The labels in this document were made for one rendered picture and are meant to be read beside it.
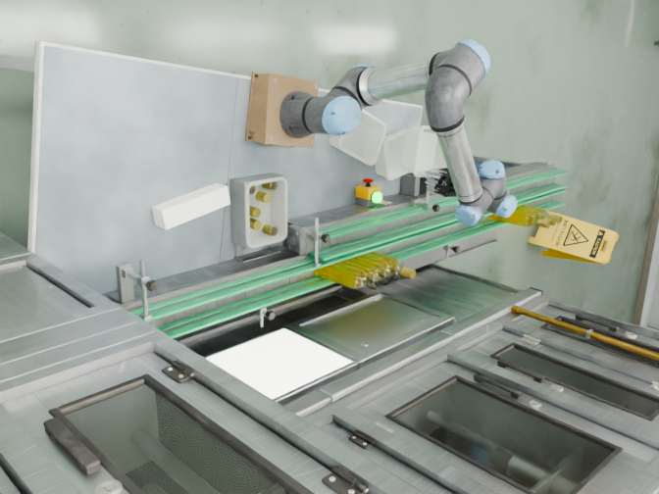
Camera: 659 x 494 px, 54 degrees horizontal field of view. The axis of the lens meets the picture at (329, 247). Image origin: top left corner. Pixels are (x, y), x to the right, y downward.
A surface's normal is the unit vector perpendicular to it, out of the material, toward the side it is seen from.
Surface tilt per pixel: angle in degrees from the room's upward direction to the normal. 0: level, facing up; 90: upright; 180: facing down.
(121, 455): 90
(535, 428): 90
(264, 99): 90
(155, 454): 90
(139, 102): 0
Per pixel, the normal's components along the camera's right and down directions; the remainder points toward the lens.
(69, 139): 0.70, 0.23
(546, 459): 0.02, -0.95
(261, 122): -0.70, 0.05
